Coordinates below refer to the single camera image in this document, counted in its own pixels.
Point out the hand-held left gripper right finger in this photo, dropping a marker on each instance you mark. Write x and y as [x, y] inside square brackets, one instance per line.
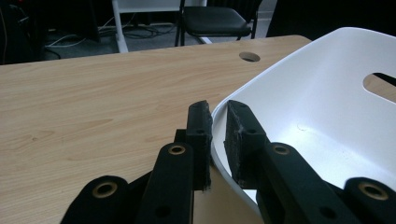
[241, 137]

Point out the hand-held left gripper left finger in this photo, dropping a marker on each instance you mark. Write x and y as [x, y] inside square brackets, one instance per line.
[200, 124]

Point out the white plastic storage bin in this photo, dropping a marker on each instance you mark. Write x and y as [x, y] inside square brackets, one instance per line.
[320, 93]

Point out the dark equipment box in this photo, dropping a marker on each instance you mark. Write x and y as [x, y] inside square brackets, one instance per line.
[71, 18]

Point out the white metal desk frame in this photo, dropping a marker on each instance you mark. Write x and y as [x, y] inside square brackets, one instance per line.
[120, 31]

